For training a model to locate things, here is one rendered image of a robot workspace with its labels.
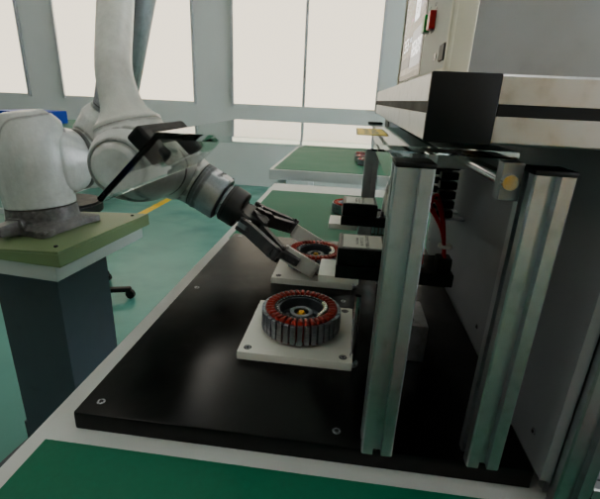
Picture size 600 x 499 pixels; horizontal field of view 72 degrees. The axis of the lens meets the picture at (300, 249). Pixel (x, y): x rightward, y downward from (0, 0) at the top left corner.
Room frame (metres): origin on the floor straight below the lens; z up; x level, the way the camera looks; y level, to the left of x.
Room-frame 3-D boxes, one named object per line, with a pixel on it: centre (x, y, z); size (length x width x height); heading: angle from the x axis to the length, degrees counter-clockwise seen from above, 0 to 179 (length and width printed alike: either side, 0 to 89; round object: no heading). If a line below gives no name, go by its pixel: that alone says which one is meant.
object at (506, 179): (0.63, -0.19, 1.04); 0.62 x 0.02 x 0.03; 174
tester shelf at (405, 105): (0.61, -0.34, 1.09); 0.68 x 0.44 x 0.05; 174
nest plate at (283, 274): (0.77, -0.03, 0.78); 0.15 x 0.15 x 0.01; 84
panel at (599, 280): (0.62, -0.27, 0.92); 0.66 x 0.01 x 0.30; 174
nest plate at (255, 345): (0.53, -0.01, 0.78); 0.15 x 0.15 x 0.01; 84
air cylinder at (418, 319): (0.51, -0.15, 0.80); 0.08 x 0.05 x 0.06; 174
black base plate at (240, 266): (0.65, -0.03, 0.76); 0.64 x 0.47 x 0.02; 174
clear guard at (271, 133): (0.44, 0.00, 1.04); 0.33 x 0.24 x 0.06; 84
